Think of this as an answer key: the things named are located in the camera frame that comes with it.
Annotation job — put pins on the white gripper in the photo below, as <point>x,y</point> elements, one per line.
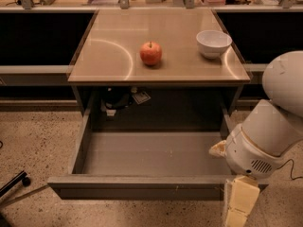
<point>249,155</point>

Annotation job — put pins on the grey top drawer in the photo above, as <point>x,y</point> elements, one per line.
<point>154,151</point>

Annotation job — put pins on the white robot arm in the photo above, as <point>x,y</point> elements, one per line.
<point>276,123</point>

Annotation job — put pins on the white bowl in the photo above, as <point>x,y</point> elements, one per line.
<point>212,43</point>

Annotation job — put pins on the red apple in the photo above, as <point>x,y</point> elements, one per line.
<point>150,53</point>

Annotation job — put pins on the black wheeled stand leg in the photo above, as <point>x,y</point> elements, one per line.
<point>21,177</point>

